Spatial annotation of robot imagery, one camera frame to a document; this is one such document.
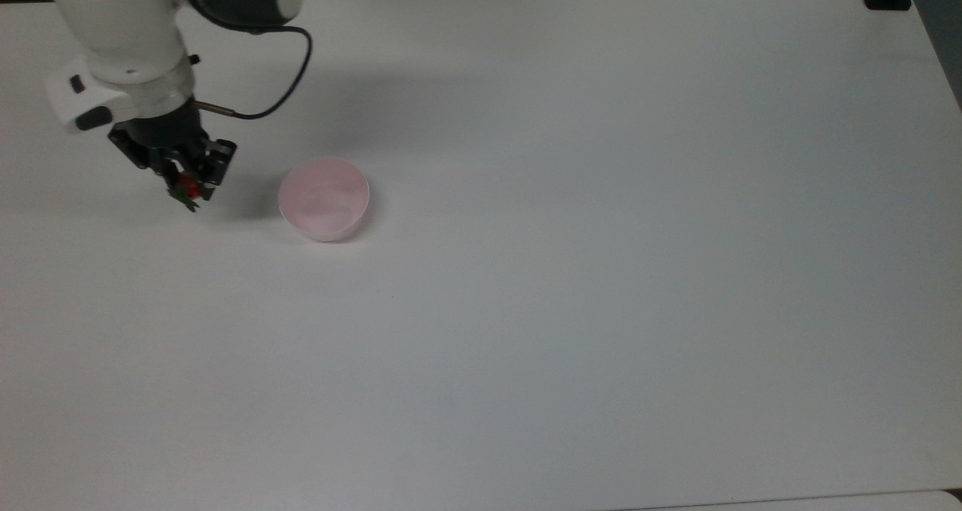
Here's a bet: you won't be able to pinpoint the black Franka gripper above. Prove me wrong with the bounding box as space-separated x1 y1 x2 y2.
107 111 238 202

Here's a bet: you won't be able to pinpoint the red toy strawberry green leaves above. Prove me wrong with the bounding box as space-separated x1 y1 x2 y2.
168 171 205 213

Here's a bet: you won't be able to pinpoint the pink plastic bowl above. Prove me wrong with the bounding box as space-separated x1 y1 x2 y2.
278 157 371 243

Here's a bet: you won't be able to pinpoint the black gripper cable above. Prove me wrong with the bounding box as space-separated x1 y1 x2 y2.
192 26 314 121

